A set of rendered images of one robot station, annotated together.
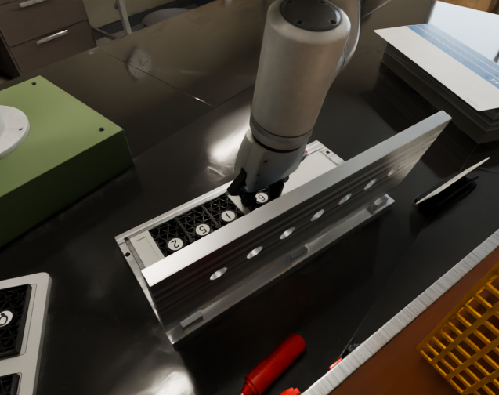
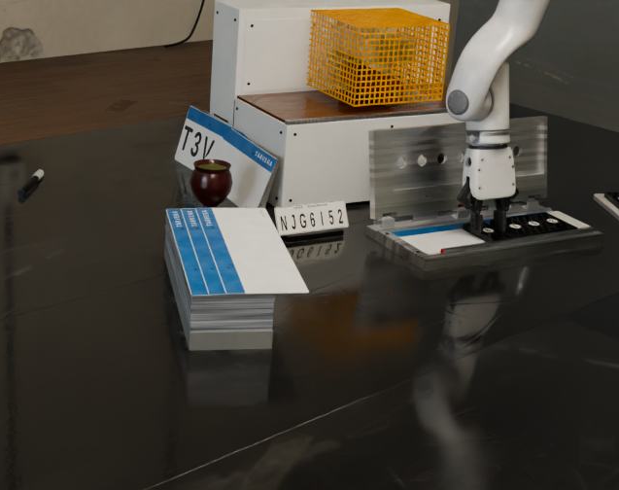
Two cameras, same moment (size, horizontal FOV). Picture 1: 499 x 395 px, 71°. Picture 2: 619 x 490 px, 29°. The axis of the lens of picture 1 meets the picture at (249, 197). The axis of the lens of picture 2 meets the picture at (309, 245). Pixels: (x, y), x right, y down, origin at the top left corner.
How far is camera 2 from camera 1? 2.74 m
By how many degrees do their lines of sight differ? 112
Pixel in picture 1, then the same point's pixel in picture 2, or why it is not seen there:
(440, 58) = (245, 249)
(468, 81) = (242, 226)
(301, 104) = not seen: hidden behind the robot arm
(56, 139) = not seen: outside the picture
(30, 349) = not seen: outside the picture
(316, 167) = (432, 246)
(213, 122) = (553, 303)
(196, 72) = (609, 365)
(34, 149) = not seen: outside the picture
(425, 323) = (430, 108)
